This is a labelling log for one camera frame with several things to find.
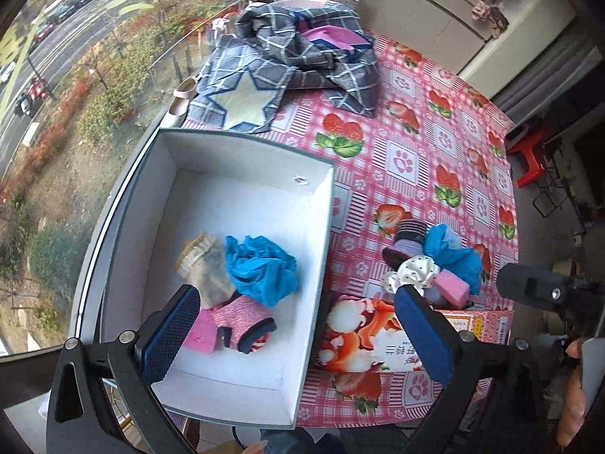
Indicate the beige flat shoe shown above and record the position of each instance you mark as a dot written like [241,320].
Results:
[182,101]

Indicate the grey plaid star blanket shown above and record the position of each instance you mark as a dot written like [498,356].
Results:
[283,61]

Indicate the pink strawberry tablecloth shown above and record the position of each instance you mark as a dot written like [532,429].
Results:
[411,161]

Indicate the beige knit sock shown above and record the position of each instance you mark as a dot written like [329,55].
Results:
[208,269]

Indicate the person's right hand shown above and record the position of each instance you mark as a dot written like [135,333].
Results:
[572,406]

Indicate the grey curtain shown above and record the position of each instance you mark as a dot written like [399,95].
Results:
[543,90]

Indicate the white cardboard box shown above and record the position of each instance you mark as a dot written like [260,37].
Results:
[246,198]

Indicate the pink dark-striped sock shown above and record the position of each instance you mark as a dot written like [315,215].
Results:
[241,321]

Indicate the black folding metal frame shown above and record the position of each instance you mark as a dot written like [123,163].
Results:
[557,196]

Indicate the floral tissue pack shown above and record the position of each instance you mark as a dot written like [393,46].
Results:
[364,335]

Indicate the red plastic stool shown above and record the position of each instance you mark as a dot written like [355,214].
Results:
[527,156]

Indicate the hanging pink clothes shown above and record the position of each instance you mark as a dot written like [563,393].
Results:
[489,16]

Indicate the dark purple knit sock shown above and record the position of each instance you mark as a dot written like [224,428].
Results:
[406,243]

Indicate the person's blue jeans leg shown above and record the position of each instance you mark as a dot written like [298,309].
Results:
[293,442]

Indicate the blue cloth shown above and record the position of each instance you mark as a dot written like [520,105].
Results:
[456,257]
[262,269]

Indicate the white polka dot scrunchie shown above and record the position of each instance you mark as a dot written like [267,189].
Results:
[411,272]

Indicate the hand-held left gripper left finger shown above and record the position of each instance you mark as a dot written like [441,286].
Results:
[170,335]

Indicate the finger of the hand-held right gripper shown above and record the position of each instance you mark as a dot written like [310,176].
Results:
[529,286]

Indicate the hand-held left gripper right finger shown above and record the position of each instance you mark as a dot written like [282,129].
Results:
[425,335]

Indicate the red patterned carton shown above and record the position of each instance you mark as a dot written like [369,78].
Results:
[477,326]

